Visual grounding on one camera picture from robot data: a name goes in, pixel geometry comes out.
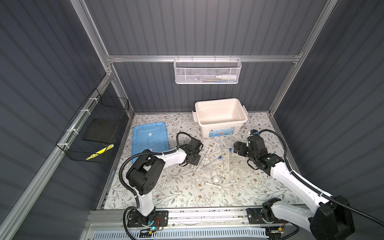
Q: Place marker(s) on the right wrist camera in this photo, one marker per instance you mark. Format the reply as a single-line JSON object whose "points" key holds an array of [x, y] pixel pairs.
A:
{"points": [[254, 132]]}

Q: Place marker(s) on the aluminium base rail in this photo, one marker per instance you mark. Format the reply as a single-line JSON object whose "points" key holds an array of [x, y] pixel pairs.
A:
{"points": [[213, 223]]}

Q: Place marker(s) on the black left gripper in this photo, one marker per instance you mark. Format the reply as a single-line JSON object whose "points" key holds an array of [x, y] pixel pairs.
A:
{"points": [[198, 157]]}

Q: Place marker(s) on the blue capped test tube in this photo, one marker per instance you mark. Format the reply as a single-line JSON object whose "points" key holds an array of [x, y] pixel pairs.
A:
{"points": [[210, 162], [230, 159]]}

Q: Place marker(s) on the blue plastic bin lid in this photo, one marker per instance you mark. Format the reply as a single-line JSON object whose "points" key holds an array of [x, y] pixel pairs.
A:
{"points": [[153, 137]]}

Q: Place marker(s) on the clear plastic test tube rack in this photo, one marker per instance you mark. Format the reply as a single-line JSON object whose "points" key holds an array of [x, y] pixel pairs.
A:
{"points": [[221, 169]]}

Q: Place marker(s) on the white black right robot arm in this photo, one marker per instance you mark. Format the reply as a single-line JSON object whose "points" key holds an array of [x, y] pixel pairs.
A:
{"points": [[325, 217]]}

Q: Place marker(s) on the black foam pad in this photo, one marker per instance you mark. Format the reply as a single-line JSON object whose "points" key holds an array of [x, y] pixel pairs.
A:
{"points": [[100, 131]]}

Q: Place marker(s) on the white wire mesh basket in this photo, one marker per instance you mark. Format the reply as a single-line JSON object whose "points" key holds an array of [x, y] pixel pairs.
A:
{"points": [[204, 71]]}

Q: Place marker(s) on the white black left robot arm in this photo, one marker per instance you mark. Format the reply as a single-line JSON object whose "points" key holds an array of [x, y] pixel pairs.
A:
{"points": [[145, 172]]}

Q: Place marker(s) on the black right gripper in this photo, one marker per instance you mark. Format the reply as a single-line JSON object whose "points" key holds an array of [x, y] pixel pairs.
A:
{"points": [[236, 146]]}

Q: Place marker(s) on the white plastic storage bin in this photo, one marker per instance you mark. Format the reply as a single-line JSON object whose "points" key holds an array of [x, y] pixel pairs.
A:
{"points": [[222, 117]]}

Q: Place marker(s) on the white tube in basket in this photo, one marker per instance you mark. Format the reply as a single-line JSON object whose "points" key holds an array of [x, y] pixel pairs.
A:
{"points": [[227, 77]]}

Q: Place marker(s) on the black wire wall basket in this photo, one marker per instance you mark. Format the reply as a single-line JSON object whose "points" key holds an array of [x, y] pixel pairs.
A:
{"points": [[100, 106]]}

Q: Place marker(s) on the white porcelain mortar bowl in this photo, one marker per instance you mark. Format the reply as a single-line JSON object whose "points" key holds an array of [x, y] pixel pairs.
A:
{"points": [[216, 180]]}

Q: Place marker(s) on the yellow black striped tape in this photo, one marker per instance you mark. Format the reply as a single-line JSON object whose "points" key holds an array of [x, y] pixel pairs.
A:
{"points": [[100, 152]]}

